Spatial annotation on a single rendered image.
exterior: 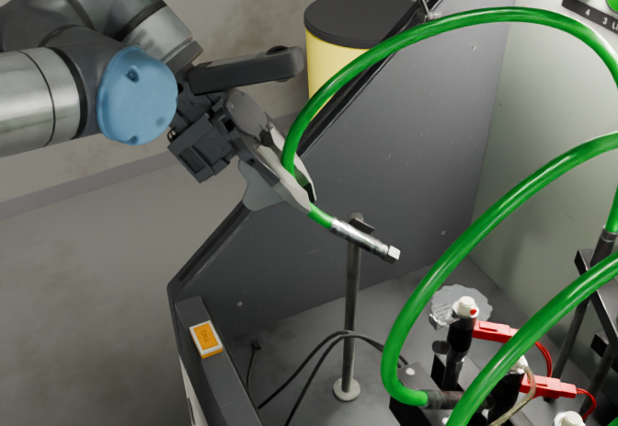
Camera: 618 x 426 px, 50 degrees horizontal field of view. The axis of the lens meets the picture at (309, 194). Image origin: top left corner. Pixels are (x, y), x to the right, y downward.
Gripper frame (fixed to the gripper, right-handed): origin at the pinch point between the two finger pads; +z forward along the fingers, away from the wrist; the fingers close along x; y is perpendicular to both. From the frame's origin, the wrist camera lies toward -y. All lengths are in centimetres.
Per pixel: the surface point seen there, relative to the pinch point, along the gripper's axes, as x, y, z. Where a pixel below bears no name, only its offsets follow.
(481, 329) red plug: 1.4, -5.6, 23.6
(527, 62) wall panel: -32.9, -24.1, 10.6
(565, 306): 23.0, -19.5, 12.0
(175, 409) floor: -73, 110, 45
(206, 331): -5.9, 27.8, 8.5
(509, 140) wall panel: -35.9, -15.2, 19.9
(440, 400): 13.6, -2.4, 20.8
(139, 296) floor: -112, 124, 20
